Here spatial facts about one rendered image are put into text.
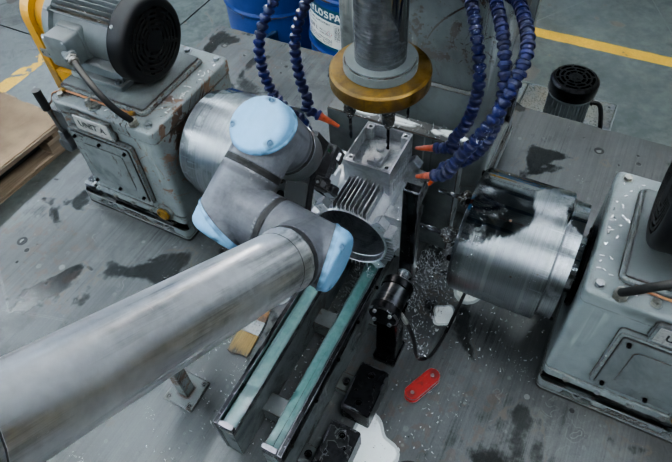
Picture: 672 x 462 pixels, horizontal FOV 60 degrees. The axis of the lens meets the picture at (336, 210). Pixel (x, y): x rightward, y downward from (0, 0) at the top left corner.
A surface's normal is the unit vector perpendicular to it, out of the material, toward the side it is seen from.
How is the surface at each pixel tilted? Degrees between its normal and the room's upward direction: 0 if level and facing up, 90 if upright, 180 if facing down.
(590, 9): 0
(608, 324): 89
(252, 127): 25
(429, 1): 90
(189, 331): 64
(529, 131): 0
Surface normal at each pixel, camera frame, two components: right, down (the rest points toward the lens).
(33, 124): -0.05, -0.64
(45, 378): 0.60, -0.63
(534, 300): -0.46, 0.58
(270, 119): -0.22, -0.28
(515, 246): -0.33, -0.05
